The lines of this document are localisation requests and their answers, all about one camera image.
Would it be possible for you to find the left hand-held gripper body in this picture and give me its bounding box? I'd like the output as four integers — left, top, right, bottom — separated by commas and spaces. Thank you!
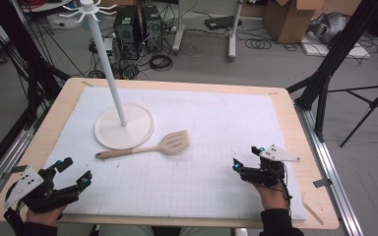
3, 165, 81, 214

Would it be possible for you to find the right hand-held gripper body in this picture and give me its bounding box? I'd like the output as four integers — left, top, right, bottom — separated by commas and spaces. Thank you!
240, 144, 301, 189

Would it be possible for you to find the beige slotted spatula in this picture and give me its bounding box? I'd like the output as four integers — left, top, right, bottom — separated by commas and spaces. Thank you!
94, 130, 191, 160

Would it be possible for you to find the white utensil stand with hooks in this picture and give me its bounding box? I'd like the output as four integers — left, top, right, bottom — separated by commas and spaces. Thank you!
58, 0, 156, 150

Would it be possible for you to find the person's left hand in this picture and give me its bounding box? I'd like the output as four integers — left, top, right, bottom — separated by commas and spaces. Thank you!
26, 204, 68, 227

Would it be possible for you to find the person's right hand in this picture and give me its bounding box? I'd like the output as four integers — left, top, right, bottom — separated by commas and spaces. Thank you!
253, 181, 290, 211

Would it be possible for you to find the white grid mat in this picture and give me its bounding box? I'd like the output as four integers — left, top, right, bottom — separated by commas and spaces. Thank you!
42, 86, 308, 221

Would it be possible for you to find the thin wooden stick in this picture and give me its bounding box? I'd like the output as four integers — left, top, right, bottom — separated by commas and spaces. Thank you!
301, 200, 325, 226

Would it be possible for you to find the white stand leg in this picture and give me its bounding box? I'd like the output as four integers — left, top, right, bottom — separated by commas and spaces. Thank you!
171, 0, 192, 56
227, 0, 244, 63

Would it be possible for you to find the black tripod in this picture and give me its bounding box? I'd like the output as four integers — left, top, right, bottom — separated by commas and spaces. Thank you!
327, 78, 378, 148

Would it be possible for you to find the small white device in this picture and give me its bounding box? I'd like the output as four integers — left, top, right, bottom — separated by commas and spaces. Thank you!
101, 36, 114, 57

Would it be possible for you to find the cardboard box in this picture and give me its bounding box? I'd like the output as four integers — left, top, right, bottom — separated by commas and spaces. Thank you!
262, 0, 325, 45

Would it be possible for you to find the black flat device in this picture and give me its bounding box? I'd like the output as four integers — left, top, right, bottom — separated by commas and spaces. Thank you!
204, 15, 243, 31

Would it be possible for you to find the white foam board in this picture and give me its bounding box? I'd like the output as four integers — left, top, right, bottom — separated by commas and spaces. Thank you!
299, 31, 372, 60

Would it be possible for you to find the grey white machine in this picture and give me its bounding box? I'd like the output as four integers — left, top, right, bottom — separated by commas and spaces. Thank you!
307, 11, 351, 45

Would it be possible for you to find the black computer tower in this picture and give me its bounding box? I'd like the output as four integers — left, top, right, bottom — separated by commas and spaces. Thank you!
140, 4, 163, 53
112, 5, 143, 61

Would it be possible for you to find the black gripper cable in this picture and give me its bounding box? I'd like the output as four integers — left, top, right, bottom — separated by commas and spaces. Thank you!
272, 163, 293, 214
3, 181, 26, 236

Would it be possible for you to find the metal clamp bracket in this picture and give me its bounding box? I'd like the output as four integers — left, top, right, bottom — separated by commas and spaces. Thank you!
1, 164, 30, 180
312, 177, 334, 189

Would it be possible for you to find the aluminium rail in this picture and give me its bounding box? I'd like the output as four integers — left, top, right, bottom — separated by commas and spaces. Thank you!
293, 100, 365, 236
0, 127, 36, 215

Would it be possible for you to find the black metal frame beam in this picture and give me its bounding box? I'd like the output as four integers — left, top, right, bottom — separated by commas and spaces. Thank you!
285, 0, 378, 144
0, 0, 73, 185

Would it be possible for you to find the coiled black cable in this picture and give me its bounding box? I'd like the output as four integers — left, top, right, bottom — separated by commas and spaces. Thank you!
243, 37, 273, 51
149, 52, 174, 72

